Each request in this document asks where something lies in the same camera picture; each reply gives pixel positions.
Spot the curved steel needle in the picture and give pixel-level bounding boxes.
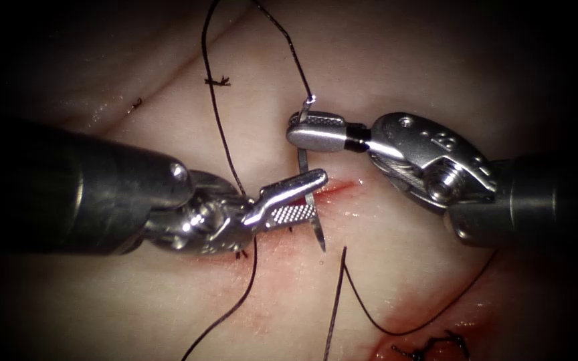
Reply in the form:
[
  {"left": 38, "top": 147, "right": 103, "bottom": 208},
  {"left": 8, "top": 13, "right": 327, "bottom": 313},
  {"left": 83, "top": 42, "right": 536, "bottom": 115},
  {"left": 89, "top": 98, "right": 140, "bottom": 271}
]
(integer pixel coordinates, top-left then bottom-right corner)
[{"left": 296, "top": 95, "right": 328, "bottom": 253}]

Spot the right arm needle driver jaw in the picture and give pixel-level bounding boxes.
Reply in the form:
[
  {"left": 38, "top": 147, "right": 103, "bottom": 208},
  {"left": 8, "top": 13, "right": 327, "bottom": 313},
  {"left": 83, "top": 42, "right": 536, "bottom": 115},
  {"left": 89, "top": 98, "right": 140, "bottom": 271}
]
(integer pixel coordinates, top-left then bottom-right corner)
[
  {"left": 286, "top": 126, "right": 371, "bottom": 153},
  {"left": 288, "top": 111, "right": 372, "bottom": 137}
]

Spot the black thread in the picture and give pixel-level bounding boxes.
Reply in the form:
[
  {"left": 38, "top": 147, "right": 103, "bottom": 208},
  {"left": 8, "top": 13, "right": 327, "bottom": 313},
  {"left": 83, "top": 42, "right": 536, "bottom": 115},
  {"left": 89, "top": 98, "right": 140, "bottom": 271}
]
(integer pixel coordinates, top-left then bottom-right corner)
[{"left": 181, "top": 0, "right": 498, "bottom": 361}]

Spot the tissue pad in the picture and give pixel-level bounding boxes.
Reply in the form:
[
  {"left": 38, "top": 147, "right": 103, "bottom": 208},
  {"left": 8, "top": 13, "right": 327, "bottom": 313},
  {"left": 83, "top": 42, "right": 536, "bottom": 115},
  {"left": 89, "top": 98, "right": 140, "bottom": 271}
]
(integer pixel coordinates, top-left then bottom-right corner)
[{"left": 0, "top": 0, "right": 578, "bottom": 361}]

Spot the left arm needle driver jaw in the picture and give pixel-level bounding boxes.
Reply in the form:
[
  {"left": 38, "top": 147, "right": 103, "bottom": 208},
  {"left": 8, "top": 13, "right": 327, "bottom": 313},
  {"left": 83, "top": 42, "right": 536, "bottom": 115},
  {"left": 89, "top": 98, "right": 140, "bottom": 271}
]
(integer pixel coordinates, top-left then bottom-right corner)
[
  {"left": 241, "top": 168, "right": 330, "bottom": 228},
  {"left": 261, "top": 202, "right": 319, "bottom": 233}
]

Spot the left arm needle driver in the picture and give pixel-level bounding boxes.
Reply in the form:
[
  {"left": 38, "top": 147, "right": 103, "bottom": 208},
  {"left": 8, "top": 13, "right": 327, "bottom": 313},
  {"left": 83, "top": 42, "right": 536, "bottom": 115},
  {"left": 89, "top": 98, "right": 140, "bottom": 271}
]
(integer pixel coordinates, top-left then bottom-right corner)
[{"left": 143, "top": 170, "right": 266, "bottom": 255}]

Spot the right arm needle driver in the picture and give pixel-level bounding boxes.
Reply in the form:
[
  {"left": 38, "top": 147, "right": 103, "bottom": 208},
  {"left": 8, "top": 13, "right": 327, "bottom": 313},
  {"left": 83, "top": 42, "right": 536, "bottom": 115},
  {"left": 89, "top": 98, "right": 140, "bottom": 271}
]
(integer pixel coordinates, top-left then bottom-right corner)
[{"left": 367, "top": 112, "right": 499, "bottom": 215}]

